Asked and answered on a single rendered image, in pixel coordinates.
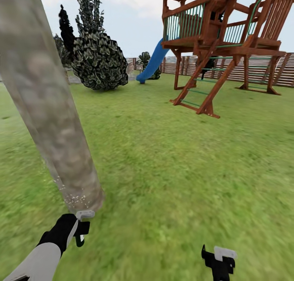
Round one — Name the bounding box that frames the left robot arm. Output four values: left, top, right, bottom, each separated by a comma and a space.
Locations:
3, 210, 96, 281

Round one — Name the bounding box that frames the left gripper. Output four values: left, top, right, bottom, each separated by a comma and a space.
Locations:
74, 221, 90, 236

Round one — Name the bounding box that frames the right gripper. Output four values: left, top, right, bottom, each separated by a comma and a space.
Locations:
201, 248, 235, 274

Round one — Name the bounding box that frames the pesticide atomizer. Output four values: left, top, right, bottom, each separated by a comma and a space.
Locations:
76, 235, 220, 248

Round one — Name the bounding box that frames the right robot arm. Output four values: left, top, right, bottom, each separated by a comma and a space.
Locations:
201, 248, 238, 281

